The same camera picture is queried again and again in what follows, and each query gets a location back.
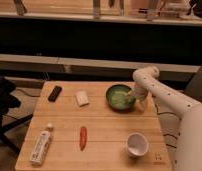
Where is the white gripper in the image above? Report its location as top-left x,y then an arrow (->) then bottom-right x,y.
126,84 -> 148,101

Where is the green ceramic bowl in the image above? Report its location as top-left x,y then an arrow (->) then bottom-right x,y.
106,84 -> 136,111

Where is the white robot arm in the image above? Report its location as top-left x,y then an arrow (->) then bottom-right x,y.
128,66 -> 202,171

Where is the white sponge block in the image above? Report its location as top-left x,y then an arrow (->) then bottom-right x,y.
75,91 -> 89,106

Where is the white cup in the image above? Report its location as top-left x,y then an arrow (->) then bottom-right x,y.
126,133 -> 149,158

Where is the red chili pepper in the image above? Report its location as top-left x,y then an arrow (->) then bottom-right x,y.
79,127 -> 87,151

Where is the wooden table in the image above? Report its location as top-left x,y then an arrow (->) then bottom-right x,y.
15,81 -> 172,171

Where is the black remote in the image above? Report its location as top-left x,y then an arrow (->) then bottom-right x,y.
48,86 -> 62,102

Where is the white tube with cap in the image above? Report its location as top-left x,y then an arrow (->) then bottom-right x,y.
30,123 -> 53,166

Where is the black tripod stand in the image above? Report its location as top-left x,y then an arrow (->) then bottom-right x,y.
0,76 -> 33,153

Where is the wooden bench rail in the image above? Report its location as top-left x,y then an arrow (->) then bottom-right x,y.
0,53 -> 202,75

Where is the black cable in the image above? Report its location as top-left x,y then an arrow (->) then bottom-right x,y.
155,104 -> 182,151

